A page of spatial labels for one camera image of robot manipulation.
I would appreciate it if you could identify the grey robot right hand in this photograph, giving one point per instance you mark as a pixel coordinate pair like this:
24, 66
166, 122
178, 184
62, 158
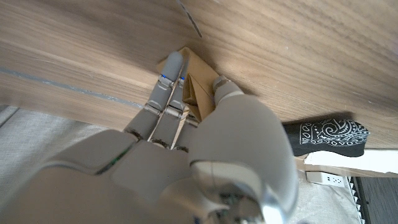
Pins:
155, 180

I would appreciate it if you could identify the brown paper bag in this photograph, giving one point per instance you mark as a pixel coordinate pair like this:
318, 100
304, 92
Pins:
202, 77

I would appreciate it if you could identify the white power strip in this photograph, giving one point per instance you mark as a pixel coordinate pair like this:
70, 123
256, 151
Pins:
326, 179

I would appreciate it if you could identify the black patterned bandana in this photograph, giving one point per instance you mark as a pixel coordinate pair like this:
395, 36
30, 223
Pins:
326, 140

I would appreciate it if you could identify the grey tape outline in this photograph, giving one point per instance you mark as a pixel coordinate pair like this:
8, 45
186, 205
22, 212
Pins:
77, 90

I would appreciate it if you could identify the white paper sheets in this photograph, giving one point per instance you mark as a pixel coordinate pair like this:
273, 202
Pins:
357, 160

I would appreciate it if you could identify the black backdrop frame bar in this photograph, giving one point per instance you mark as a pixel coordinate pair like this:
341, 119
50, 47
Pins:
359, 202

